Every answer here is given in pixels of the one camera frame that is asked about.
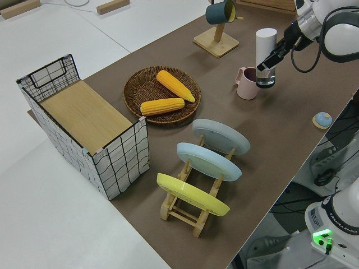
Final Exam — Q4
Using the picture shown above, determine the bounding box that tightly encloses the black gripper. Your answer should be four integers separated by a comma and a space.
256, 21, 305, 71

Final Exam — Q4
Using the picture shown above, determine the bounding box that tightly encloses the wooden board lid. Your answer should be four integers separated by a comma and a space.
40, 80, 133, 150

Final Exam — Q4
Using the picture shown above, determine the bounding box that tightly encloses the wooden plate rack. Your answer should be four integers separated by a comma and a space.
159, 133, 237, 239

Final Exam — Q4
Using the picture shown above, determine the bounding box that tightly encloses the wooden mug tree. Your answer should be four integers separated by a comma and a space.
192, 0, 243, 59

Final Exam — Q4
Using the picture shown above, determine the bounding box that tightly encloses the yellow corn cob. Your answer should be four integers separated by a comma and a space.
139, 98, 186, 117
156, 69, 196, 103

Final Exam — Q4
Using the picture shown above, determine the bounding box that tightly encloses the round wicker basket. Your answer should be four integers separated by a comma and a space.
123, 66, 202, 126

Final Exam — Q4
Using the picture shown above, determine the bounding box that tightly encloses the yellow plate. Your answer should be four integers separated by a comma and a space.
156, 173, 231, 217

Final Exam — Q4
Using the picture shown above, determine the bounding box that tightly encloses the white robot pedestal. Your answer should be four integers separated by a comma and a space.
237, 229, 359, 269

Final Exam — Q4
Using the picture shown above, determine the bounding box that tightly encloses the wooden block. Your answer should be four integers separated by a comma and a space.
0, 0, 42, 20
96, 0, 127, 15

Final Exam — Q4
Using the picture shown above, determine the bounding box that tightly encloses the pink mug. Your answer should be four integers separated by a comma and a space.
234, 66, 260, 100

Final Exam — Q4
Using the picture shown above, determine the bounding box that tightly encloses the black floor cable bundle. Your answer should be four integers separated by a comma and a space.
313, 167, 339, 188

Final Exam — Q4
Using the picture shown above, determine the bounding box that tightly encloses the white clear water bottle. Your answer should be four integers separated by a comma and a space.
255, 27, 277, 89

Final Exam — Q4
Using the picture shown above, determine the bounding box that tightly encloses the black wire storage basket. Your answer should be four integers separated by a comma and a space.
16, 53, 150, 201

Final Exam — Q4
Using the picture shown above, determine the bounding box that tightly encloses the grey plate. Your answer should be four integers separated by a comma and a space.
192, 119, 251, 156

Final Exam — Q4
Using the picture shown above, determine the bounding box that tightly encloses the dark teal mug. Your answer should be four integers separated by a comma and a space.
205, 0, 238, 25

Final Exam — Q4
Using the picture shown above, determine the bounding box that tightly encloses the light blue plate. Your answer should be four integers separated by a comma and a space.
176, 142, 242, 183

